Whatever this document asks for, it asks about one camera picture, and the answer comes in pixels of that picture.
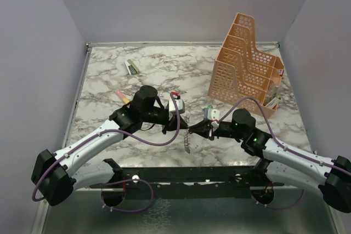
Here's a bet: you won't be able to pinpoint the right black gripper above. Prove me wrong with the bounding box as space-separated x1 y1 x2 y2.
189 119 246 140

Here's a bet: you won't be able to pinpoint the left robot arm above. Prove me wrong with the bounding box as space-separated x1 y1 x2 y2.
31 85 188 206

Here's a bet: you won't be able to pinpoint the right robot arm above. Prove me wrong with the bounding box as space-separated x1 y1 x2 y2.
189 109 350 213

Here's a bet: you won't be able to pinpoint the blue green key tags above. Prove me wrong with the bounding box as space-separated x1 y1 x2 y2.
203 105 213 113

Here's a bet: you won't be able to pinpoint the pink yellow highlighter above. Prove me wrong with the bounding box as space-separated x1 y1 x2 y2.
116 90 130 104

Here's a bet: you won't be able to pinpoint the peach plastic file organizer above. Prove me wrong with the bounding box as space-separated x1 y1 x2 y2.
208 13 285 117

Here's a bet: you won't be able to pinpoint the grey white stapler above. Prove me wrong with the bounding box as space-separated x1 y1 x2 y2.
124 59 140 76

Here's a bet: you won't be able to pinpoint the items in organizer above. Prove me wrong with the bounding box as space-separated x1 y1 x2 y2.
263 82 281 109

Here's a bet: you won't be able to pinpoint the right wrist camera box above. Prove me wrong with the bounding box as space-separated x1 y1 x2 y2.
204 109 220 130

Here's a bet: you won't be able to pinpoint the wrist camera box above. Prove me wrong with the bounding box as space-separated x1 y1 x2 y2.
204 109 220 130
167 92 185 120

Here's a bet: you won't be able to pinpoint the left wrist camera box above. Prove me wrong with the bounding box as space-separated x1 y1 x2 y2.
167 92 185 120

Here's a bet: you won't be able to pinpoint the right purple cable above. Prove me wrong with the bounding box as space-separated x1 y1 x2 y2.
218 96 351 209

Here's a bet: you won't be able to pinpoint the purple cable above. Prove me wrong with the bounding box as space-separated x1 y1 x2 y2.
218 96 351 209
32 93 182 213

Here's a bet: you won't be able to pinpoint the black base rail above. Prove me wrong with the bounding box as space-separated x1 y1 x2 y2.
56 146 291 201

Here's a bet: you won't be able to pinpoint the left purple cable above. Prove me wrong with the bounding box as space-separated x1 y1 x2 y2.
32 93 182 213

